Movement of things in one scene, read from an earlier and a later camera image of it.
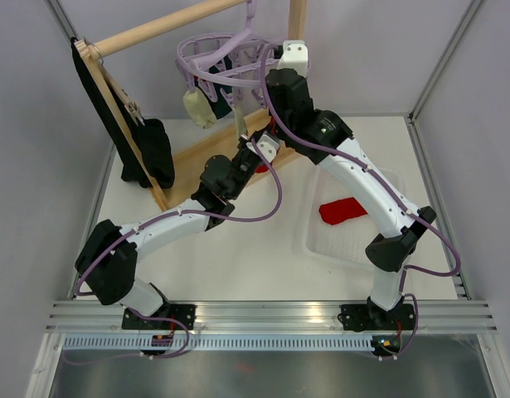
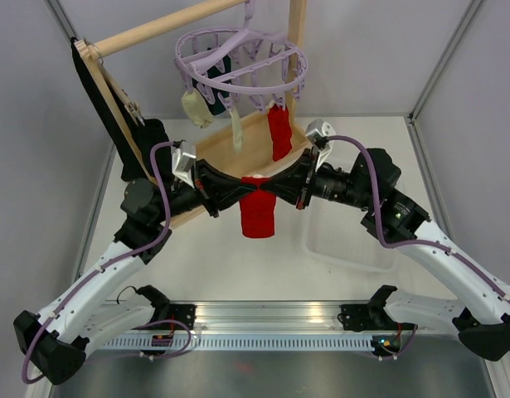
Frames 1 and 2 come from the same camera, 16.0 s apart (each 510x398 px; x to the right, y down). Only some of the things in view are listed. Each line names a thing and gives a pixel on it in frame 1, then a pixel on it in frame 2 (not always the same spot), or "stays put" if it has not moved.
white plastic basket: x=339 y=220 stays put
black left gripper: x=244 y=139 → x=216 y=189
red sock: x=339 y=210 → x=258 y=208
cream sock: x=199 y=109 stays put
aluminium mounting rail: x=272 y=315 stays put
